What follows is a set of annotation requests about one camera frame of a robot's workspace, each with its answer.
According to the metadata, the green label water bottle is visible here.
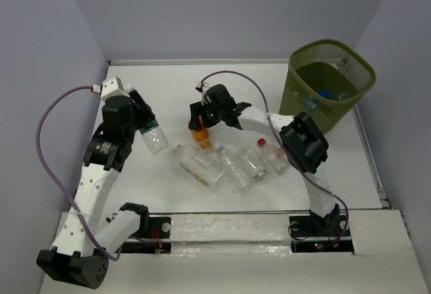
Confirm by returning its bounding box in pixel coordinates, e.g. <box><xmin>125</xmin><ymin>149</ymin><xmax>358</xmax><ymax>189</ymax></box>
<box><xmin>124</xmin><ymin>84</ymin><xmax>169</xmax><ymax>155</ymax></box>

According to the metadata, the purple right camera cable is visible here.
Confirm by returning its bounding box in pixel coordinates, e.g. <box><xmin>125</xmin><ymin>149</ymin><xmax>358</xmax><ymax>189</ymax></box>
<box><xmin>198</xmin><ymin>69</ymin><xmax>350</xmax><ymax>250</ymax></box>

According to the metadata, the purple camera cable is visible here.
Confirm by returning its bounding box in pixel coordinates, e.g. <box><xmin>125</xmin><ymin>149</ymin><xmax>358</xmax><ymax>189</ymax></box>
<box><xmin>198</xmin><ymin>69</ymin><xmax>350</xmax><ymax>250</ymax></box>
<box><xmin>35</xmin><ymin>85</ymin><xmax>121</xmax><ymax>262</ymax></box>

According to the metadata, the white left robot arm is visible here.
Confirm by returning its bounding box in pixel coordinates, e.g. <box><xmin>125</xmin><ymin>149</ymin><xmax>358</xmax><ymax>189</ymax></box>
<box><xmin>36</xmin><ymin>88</ymin><xmax>156</xmax><ymax>289</ymax></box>

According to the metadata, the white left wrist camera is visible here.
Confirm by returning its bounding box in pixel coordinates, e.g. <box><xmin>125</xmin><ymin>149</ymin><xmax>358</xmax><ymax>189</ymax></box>
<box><xmin>100</xmin><ymin>75</ymin><xmax>127</xmax><ymax>102</ymax></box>

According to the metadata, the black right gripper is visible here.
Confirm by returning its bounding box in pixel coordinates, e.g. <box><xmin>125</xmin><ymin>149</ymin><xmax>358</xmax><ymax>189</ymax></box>
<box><xmin>188</xmin><ymin>99</ymin><xmax>224</xmax><ymax>131</ymax></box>

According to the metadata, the red cap clear bottle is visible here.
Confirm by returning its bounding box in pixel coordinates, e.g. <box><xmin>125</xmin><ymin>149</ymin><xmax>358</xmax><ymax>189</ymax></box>
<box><xmin>257</xmin><ymin>138</ymin><xmax>289</xmax><ymax>175</ymax></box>

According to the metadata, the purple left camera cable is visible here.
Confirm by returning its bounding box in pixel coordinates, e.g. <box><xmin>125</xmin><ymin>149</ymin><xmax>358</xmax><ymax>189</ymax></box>
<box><xmin>35</xmin><ymin>85</ymin><xmax>121</xmax><ymax>262</ymax></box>

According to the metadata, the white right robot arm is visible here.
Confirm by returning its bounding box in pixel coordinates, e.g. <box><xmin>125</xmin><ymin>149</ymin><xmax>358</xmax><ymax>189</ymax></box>
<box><xmin>189</xmin><ymin>83</ymin><xmax>340</xmax><ymax>235</ymax></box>

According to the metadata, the green mesh waste bin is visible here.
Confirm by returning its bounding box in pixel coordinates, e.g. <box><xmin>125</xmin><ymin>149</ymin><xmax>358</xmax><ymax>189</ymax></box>
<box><xmin>279</xmin><ymin>39</ymin><xmax>376</xmax><ymax>134</ymax></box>

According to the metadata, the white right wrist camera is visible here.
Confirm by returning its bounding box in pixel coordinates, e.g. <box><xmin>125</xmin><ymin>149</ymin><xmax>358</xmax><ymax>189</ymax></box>
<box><xmin>195</xmin><ymin>81</ymin><xmax>211</xmax><ymax>104</ymax></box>

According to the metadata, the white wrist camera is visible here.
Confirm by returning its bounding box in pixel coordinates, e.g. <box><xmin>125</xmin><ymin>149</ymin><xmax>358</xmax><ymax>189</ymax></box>
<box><xmin>195</xmin><ymin>81</ymin><xmax>211</xmax><ymax>104</ymax></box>
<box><xmin>100</xmin><ymin>75</ymin><xmax>127</xmax><ymax>102</ymax></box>

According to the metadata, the blue label water bottle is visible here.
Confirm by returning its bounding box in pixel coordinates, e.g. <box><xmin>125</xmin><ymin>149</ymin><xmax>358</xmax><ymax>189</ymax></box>
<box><xmin>317</xmin><ymin>90</ymin><xmax>338</xmax><ymax>101</ymax></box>

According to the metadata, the clear jar silver lid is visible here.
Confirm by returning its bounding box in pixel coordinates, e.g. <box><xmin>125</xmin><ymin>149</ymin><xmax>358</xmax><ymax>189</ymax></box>
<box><xmin>236</xmin><ymin>145</ymin><xmax>268</xmax><ymax>182</ymax></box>

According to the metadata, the clear ribbed water bottle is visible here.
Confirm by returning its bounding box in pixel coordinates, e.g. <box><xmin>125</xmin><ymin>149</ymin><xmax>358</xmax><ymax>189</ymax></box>
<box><xmin>213</xmin><ymin>143</ymin><xmax>252</xmax><ymax>193</ymax></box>

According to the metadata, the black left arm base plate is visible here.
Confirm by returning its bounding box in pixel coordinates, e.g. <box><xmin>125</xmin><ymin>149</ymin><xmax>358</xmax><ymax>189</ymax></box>
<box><xmin>121</xmin><ymin>216</ymin><xmax>172</xmax><ymax>254</ymax></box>

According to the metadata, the square clear plastic bottle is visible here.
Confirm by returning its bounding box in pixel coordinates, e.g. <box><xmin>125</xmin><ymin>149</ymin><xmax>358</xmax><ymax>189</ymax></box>
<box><xmin>172</xmin><ymin>144</ymin><xmax>225</xmax><ymax>194</ymax></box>

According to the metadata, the orange juice bottle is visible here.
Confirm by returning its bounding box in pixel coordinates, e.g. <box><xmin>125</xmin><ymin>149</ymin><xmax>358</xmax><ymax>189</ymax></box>
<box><xmin>191</xmin><ymin>117</ymin><xmax>211</xmax><ymax>149</ymax></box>

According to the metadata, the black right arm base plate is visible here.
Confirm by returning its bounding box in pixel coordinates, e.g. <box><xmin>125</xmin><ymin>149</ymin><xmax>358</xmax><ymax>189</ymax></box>
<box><xmin>288</xmin><ymin>215</ymin><xmax>354</xmax><ymax>254</ymax></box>

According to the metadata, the clear bottle inside bin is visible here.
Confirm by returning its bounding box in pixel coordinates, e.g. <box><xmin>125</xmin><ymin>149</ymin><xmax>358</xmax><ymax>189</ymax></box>
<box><xmin>301</xmin><ymin>96</ymin><xmax>327</xmax><ymax>116</ymax></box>

